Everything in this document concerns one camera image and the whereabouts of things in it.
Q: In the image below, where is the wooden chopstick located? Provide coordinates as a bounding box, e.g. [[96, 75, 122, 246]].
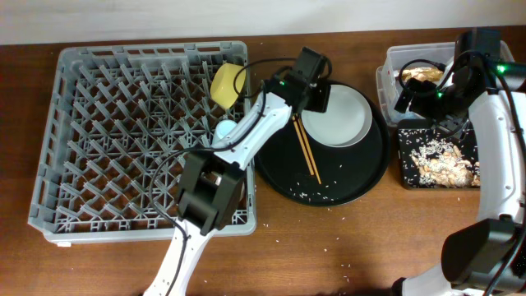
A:
[[292, 115, 314, 176], [296, 115, 321, 184]]

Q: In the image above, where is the white plate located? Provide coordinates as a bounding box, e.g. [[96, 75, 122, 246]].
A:
[[301, 84, 372, 148]]

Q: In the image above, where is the light blue cup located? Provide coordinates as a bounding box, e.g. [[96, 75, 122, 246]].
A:
[[212, 119, 237, 146]]

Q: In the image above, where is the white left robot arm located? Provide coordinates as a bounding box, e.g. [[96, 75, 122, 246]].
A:
[[145, 47, 332, 295]]

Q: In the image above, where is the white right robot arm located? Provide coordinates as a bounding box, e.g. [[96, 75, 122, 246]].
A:
[[391, 28, 525, 295]]

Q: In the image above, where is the grey plastic dishwasher rack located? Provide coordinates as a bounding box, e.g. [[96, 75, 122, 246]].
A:
[[28, 41, 250, 246]]

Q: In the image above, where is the golden crumpled wrapper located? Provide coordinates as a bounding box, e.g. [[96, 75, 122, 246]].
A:
[[402, 67, 444, 82]]

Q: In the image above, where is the black rectangular food tray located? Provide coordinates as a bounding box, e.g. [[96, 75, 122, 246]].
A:
[[395, 118, 482, 191]]

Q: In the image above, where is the food scraps and rice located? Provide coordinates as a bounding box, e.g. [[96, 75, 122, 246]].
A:
[[400, 129, 481, 188]]

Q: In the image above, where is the clear plastic bin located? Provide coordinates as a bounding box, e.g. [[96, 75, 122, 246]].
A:
[[376, 41, 525, 127]]

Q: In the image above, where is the round black tray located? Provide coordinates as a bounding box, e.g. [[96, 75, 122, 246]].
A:
[[255, 99, 390, 206]]

